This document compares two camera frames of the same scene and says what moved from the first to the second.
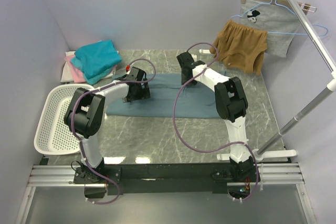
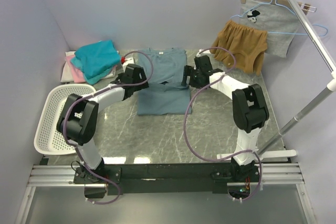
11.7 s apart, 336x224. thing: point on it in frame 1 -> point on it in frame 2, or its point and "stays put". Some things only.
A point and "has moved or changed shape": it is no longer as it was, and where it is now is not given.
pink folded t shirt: (78, 74) stays put
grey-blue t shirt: (170, 98) has moved or changed shape
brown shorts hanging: (241, 47) stays put
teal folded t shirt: (96, 60) stays put
